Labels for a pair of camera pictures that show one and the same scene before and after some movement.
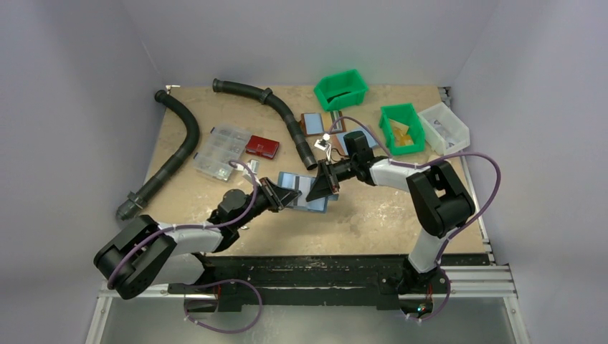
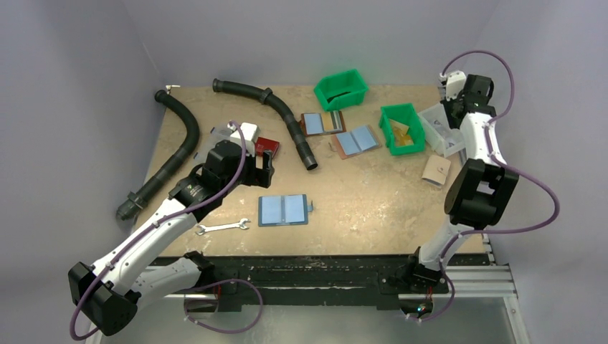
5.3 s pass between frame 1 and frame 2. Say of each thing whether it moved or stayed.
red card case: stayed
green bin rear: stayed
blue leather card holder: moved
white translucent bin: stayed
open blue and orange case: stayed
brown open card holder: stayed
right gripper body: moved
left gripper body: moved
